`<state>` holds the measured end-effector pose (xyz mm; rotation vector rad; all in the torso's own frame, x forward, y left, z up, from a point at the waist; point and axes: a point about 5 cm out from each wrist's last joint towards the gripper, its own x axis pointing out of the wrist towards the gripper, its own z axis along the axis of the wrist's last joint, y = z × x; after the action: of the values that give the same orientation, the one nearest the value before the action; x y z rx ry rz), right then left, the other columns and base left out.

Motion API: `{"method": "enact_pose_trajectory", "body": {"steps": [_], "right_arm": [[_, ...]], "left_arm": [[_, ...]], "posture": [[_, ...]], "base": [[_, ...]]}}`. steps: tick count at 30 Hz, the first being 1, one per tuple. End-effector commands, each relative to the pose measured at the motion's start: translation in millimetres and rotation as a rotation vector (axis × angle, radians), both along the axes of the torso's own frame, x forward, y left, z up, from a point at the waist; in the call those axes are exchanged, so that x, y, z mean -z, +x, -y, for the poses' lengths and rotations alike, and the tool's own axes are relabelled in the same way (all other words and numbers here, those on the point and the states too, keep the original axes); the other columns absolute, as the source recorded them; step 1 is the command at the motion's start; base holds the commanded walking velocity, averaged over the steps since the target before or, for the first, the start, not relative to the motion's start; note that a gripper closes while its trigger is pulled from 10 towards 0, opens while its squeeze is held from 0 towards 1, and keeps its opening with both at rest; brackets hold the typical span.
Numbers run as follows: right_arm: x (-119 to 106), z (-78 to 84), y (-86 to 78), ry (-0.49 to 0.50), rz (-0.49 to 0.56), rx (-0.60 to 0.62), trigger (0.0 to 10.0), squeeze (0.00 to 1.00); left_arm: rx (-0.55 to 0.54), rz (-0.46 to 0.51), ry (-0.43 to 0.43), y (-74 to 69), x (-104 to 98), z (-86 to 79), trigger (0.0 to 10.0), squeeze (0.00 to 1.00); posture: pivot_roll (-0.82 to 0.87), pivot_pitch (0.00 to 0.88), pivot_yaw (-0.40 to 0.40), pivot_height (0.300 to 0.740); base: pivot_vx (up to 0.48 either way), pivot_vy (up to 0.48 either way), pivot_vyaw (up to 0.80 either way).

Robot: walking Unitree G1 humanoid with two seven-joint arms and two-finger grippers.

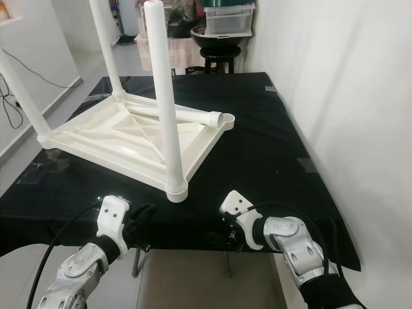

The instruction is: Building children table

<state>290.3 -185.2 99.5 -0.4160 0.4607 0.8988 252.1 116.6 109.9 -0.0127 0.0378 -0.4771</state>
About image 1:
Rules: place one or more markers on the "grey cloth label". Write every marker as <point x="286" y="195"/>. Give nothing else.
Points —
<point x="270" y="88"/>

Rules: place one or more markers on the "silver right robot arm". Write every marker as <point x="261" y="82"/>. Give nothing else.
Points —
<point x="296" y="244"/>

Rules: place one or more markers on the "black shiny pan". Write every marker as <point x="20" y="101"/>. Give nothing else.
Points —
<point x="177" y="22"/>

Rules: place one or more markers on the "dark green floor cleaner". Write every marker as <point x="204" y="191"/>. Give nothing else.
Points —
<point x="125" y="40"/>

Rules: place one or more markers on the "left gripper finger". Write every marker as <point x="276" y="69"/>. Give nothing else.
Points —
<point x="145" y="212"/>

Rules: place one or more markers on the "clear plastic container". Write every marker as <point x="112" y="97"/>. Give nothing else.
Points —
<point x="228" y="22"/>

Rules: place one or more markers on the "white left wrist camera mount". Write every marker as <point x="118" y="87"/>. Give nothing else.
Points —
<point x="111" y="219"/>

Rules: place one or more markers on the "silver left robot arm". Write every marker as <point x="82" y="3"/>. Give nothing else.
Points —
<point x="77" y="277"/>

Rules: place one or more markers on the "clear plastic bag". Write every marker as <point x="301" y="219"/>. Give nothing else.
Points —
<point x="100" y="96"/>

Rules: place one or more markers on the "black wooden stool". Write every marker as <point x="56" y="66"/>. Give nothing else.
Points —
<point x="222" y="61"/>

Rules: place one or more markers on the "green pot lid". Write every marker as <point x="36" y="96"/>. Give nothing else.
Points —
<point x="228" y="3"/>

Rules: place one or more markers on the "grey tape patch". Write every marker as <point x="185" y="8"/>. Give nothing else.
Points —
<point x="306" y="165"/>

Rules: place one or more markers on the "black tablecloth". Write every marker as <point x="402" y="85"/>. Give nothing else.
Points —
<point x="264" y="161"/>

